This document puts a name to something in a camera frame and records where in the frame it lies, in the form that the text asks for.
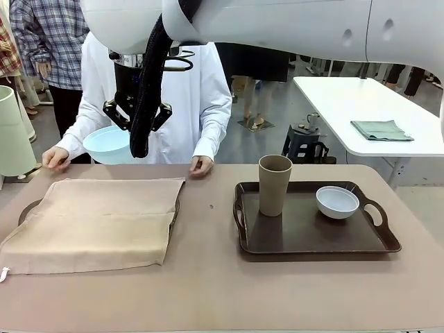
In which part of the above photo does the black stool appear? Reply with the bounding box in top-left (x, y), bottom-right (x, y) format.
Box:
top-left (281, 124), bottom-right (329, 164)

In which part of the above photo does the white bowl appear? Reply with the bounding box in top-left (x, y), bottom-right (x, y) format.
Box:
top-left (315, 185), bottom-right (360, 221)

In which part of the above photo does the person's left forearm white sleeve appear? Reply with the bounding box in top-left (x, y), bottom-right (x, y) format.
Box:
top-left (191, 103), bottom-right (233, 164)

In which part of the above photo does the small grey metal jug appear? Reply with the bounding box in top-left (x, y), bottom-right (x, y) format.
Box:
top-left (307, 112), bottom-right (321, 135)

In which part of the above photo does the tall beige cup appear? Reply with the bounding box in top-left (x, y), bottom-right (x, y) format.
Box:
top-left (258, 155), bottom-right (293, 218)

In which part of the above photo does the person's left hand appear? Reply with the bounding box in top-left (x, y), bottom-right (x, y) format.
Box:
top-left (189, 155), bottom-right (215, 180)

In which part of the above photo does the thin black cable loop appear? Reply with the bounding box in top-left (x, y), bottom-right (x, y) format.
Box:
top-left (162, 49), bottom-right (194, 73)

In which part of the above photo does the white table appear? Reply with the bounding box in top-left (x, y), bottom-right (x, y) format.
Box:
top-left (293, 76), bottom-right (444, 190)

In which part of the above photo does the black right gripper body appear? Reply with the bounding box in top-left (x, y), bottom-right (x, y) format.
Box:
top-left (114, 63), bottom-right (143, 121)

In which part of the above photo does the person's right forearm white sleeve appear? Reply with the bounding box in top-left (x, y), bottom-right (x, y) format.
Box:
top-left (55, 114), bottom-right (101, 164)

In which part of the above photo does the bystander in red plaid shirt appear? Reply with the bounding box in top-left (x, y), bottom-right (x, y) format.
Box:
top-left (0, 0), bottom-right (24, 101)

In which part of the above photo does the teal cloth mat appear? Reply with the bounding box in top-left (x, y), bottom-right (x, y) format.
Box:
top-left (350, 119), bottom-right (416, 142)

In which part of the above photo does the beige cloth mat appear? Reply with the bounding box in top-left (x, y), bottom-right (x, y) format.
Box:
top-left (0, 177), bottom-right (187, 282)

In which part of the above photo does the metal floor base plate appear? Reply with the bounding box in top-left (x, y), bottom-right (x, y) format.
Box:
top-left (237, 117), bottom-right (275, 132)

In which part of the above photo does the bystander in blue plaid shirt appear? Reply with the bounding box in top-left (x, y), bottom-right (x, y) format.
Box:
top-left (9, 0), bottom-right (92, 139)

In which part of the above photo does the light blue bowl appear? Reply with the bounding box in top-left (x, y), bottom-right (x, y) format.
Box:
top-left (82, 125), bottom-right (135, 164)

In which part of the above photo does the person's right hand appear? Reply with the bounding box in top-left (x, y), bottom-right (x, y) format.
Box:
top-left (42, 146), bottom-right (72, 171)

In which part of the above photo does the person torso white top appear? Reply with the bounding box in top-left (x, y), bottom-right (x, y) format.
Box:
top-left (74, 33), bottom-right (233, 164)

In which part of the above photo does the bystander in black trousers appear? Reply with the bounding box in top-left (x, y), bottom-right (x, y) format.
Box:
top-left (402, 65), bottom-right (427, 99)

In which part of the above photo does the tall light green cup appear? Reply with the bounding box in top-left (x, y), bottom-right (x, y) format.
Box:
top-left (0, 85), bottom-right (37, 178)

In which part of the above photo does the bystander in black skirt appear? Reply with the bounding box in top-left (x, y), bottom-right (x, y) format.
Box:
top-left (213, 42), bottom-right (291, 128)

